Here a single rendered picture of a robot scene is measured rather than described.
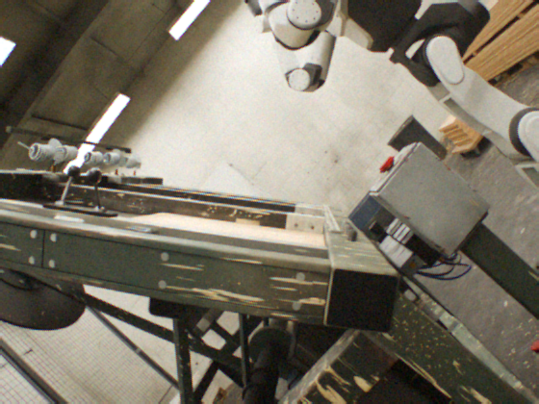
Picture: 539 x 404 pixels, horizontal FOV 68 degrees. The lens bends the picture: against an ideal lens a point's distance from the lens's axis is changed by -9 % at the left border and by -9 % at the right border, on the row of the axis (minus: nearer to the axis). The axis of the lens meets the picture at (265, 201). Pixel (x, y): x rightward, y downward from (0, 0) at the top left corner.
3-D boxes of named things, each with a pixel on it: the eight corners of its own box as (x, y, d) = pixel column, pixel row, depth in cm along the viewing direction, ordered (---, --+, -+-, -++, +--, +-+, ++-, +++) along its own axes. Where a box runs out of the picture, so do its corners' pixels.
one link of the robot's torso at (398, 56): (482, 28, 127) (438, -7, 128) (498, 12, 114) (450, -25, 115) (430, 93, 130) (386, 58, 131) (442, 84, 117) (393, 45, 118)
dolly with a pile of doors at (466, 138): (513, 115, 379) (480, 87, 381) (479, 158, 383) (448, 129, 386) (488, 124, 440) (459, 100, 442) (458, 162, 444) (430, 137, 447)
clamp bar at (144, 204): (321, 239, 146) (330, 167, 144) (13, 195, 159) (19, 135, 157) (320, 236, 155) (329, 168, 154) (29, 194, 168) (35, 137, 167)
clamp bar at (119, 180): (320, 224, 201) (326, 172, 200) (85, 192, 214) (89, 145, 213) (320, 222, 211) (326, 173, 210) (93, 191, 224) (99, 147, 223)
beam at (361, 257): (391, 335, 73) (401, 274, 72) (322, 326, 74) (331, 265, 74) (336, 223, 292) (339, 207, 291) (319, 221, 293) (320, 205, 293)
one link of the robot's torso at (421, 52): (457, 60, 129) (427, 37, 129) (472, 47, 115) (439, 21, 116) (432, 90, 130) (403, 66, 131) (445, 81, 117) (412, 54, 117)
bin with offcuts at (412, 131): (456, 144, 514) (416, 111, 518) (430, 176, 518) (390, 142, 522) (444, 148, 565) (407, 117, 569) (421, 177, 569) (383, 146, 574)
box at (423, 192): (497, 208, 70) (419, 139, 72) (452, 261, 72) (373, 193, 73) (473, 204, 82) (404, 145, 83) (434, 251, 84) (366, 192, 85)
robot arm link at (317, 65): (326, 97, 161) (341, 38, 154) (316, 96, 149) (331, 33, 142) (298, 89, 165) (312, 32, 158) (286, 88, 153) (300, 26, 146)
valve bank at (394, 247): (493, 270, 95) (418, 204, 96) (453, 317, 96) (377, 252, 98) (437, 242, 144) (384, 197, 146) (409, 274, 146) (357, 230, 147)
